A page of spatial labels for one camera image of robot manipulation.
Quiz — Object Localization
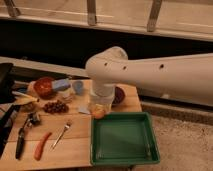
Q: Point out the dark red bowl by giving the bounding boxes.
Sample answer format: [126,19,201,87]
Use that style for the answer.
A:
[113,87,125,105]

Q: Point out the yellow banana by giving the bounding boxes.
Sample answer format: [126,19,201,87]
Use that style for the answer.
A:
[12,91,39,105]

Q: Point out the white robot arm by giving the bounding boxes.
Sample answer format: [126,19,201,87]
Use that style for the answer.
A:
[85,46,213,114]

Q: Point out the black handled can opener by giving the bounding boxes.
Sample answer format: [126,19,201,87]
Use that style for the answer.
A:
[15,112,40,159]

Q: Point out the yellow red apple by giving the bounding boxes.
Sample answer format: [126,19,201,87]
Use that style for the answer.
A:
[91,105,106,119]

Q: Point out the orange carrot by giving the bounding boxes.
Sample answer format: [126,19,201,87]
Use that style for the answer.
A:
[34,132,52,161]

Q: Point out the green plastic tray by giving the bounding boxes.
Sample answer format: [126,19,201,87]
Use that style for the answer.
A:
[90,112,160,166]

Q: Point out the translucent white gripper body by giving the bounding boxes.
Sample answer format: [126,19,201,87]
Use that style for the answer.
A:
[88,92,114,114]

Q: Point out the grey cloth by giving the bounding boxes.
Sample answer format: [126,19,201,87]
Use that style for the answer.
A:
[78,105,90,114]

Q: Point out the silver metal fork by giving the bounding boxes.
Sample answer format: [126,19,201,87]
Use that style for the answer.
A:
[51,121,72,149]

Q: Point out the blue sponge block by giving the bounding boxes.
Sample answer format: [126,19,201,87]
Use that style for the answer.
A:
[52,79,70,92]

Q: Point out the clear plastic cup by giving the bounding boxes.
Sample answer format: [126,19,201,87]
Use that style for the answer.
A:
[59,88,75,103]

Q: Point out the small blue cup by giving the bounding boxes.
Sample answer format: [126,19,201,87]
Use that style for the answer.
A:
[72,80,83,95]

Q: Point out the red tomato bowl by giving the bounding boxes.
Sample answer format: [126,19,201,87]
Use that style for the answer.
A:
[33,77,54,98]

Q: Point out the bunch of dark grapes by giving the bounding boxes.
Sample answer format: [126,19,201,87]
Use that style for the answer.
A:
[43,100,69,114]

